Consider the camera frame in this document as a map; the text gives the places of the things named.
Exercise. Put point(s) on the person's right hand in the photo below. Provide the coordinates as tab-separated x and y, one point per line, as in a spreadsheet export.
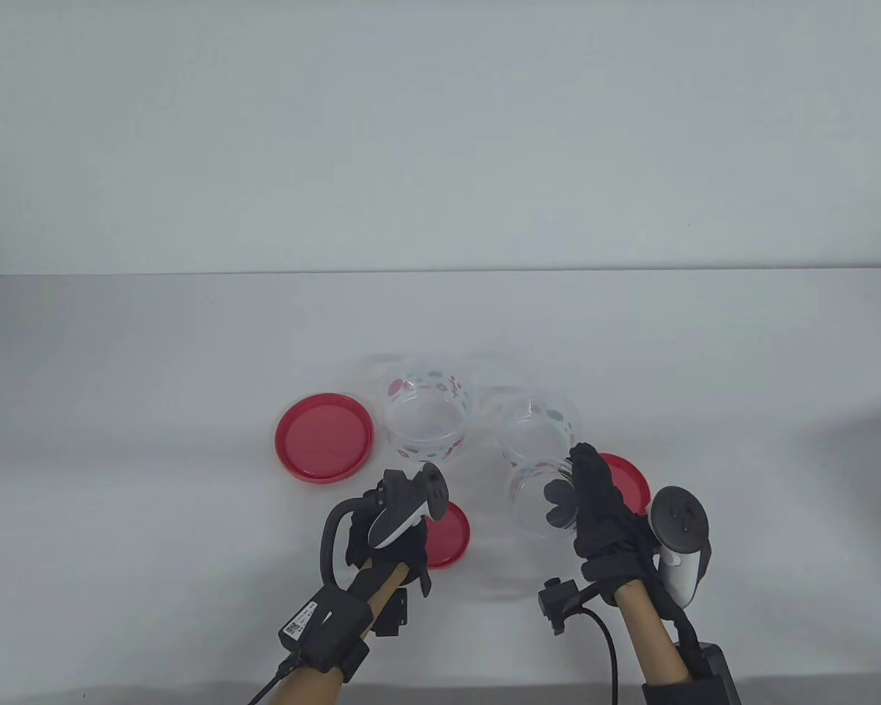
602	529

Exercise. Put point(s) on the person's left hand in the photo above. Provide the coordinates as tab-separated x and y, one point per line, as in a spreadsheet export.
404	551

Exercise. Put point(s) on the small red container lid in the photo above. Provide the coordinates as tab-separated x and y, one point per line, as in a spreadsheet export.
451	536

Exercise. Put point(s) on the medium red container lid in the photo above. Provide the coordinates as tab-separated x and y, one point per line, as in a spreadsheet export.
628	485

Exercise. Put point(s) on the small clear printed storage container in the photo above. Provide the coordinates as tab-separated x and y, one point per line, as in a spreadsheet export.
532	499

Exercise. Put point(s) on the medium clear printed storage container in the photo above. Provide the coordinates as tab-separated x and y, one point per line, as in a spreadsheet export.
536	440

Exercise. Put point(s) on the large clear printed storage container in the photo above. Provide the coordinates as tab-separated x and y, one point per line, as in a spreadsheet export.
422	422

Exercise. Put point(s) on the large red container lid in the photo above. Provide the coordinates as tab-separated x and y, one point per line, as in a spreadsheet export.
323	437

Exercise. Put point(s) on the person's right forearm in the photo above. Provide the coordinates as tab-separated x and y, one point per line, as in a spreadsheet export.
646	631

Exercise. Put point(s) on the person's left forearm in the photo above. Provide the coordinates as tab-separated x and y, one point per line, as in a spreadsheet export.
382	587

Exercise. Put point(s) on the black and white controller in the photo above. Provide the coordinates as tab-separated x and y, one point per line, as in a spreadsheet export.
679	514
404	507

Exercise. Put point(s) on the dark sleeve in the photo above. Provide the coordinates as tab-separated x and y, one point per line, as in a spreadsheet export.
672	694

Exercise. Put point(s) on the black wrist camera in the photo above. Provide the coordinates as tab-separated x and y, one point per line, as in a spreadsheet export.
390	617
558	606

